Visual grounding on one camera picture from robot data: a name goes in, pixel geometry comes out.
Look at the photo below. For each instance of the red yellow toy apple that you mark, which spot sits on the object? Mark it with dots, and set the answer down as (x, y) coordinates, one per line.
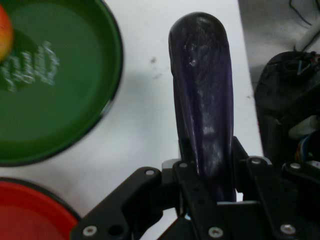
(4, 32)

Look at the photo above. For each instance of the red round plate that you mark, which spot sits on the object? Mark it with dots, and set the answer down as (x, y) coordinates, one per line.
(30, 215)

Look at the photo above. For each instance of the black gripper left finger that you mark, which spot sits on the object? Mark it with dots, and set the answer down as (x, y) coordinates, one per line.
(140, 200)

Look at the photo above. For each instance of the purple toy eggplant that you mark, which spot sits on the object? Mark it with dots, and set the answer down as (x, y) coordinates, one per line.
(202, 100)

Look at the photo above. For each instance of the dark green round plate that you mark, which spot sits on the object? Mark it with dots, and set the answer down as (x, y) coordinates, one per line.
(62, 100)

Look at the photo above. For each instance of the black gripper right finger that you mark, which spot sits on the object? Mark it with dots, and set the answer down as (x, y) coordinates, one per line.
(280, 200)

